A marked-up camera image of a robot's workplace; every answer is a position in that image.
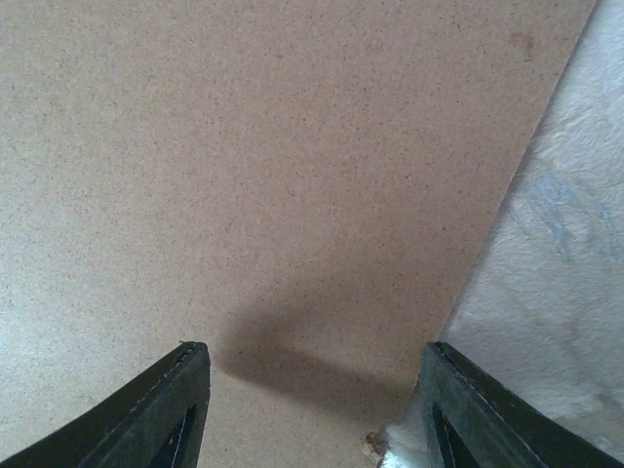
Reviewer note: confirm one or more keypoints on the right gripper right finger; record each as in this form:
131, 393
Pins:
472, 420

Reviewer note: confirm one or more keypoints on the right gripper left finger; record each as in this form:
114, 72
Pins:
155, 420

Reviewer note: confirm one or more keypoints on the brown cardboard backing board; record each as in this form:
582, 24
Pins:
301, 185

